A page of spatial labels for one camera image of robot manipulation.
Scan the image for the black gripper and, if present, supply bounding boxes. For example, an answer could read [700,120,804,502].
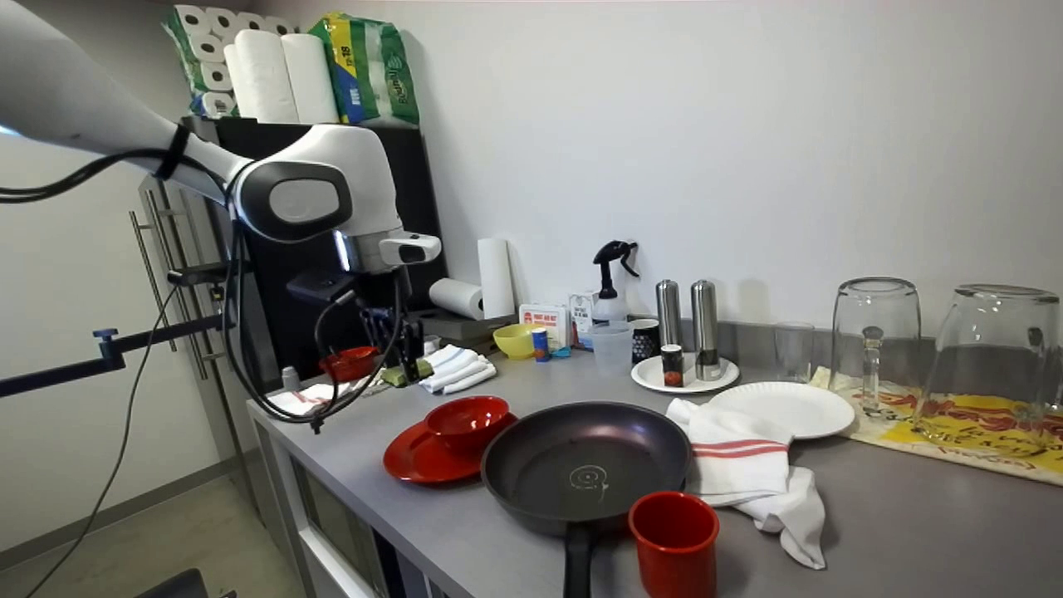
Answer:
[348,267,431,385]

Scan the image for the red bowl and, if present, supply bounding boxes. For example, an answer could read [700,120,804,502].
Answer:
[421,394,516,453]

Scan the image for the yellow bowl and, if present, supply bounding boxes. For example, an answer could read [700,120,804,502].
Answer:
[489,317,542,362]

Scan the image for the small red plastic object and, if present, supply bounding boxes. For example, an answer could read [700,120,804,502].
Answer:
[324,343,386,385]

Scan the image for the folded white blue-striped towel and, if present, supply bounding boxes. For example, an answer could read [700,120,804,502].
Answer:
[414,343,498,399]

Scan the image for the white paper towel roll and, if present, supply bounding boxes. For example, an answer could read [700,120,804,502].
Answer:
[424,274,489,322]
[476,232,518,322]

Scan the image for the small white cloth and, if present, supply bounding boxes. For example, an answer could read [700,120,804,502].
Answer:
[263,378,358,420]

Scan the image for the red plate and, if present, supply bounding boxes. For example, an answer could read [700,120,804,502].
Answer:
[381,413,494,487]

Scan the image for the small white box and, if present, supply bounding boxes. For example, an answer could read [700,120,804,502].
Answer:
[566,294,596,347]

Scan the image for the clear spray bottle black nozzle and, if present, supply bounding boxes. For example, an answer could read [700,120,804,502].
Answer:
[584,234,641,360]

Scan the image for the steel table base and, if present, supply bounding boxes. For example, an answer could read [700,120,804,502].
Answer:
[246,403,446,598]

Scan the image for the black frying pan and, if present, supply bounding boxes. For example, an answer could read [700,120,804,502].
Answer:
[477,399,700,598]

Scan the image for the small white plate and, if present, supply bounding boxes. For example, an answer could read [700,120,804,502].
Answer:
[629,352,742,399]

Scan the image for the small round container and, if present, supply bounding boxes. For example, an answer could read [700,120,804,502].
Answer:
[629,314,666,366]

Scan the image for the metal rack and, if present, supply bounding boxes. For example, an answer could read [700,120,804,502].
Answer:
[131,178,263,526]

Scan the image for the green yellow package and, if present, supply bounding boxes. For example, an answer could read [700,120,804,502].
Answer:
[310,10,421,128]

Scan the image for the steel grinder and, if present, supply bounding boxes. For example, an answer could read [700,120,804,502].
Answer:
[650,274,686,360]
[688,274,725,378]

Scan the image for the small dark spice jar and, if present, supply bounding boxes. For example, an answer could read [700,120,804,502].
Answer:
[659,343,688,389]

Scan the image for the white paper towel pack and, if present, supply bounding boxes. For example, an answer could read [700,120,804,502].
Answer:
[224,26,341,128]

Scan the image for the red cup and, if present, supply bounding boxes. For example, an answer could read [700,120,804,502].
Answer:
[624,487,725,598]

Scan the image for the toilet paper pack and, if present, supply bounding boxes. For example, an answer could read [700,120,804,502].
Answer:
[163,0,294,120]

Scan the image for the white red-striped towel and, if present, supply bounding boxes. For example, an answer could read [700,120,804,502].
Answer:
[666,394,832,573]

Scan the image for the large white plate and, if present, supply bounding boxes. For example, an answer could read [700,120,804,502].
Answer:
[704,378,858,440]

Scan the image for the narrow upturned glass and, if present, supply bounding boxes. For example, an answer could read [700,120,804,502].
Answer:
[828,271,926,420]

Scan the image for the yellow patterned mat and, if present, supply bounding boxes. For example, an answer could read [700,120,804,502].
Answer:
[807,362,1063,487]

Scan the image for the wide upturned glass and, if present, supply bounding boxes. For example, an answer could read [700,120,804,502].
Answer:
[926,282,1063,418]

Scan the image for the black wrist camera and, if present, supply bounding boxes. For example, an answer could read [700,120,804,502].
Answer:
[283,267,358,307]

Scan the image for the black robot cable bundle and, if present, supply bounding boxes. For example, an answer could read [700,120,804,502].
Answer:
[0,145,408,434]

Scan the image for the black camera boom pole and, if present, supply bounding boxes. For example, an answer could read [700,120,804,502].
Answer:
[0,311,229,399]

